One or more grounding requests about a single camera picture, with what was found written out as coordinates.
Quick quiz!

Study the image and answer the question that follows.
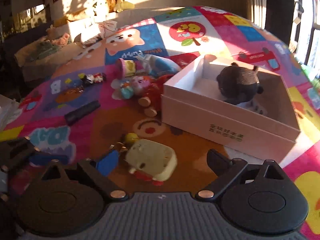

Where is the yellow bell keychain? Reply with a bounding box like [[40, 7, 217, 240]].
[[109, 133, 140, 153]]

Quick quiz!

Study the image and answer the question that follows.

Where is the pale yellow toy case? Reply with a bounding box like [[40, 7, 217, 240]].
[[125, 139, 177, 186]]

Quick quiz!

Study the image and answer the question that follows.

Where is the pink pig figurine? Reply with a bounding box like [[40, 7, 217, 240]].
[[111, 76, 154, 100]]

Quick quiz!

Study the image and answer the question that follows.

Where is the black cylindrical stick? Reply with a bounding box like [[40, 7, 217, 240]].
[[64, 100, 100, 126]]

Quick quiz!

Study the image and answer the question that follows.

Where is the pink cardboard box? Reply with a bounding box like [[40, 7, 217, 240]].
[[162, 54, 300, 163]]

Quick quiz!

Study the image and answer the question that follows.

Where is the colourful cartoon play mat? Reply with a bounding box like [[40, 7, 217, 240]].
[[1, 6, 319, 239]]

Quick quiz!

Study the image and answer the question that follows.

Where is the dark brown plush toy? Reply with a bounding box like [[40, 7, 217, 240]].
[[216, 62, 264, 105]]

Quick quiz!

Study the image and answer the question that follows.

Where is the small black white figurine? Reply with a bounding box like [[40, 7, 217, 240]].
[[81, 73, 106, 86]]

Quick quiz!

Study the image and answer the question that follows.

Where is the pink yellow toy cup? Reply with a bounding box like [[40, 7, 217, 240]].
[[116, 58, 136, 79]]

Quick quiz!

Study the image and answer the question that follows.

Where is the blue white toy airplane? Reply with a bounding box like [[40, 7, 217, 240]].
[[135, 54, 181, 78]]

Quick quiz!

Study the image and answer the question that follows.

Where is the pink crumpled cloth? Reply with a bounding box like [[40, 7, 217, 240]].
[[98, 20, 117, 39]]

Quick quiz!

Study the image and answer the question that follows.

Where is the tiger plush toy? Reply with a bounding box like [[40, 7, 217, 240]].
[[93, 0, 116, 17]]

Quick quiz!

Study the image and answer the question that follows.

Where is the yellow plush toy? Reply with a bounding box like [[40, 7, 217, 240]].
[[113, 0, 135, 13]]

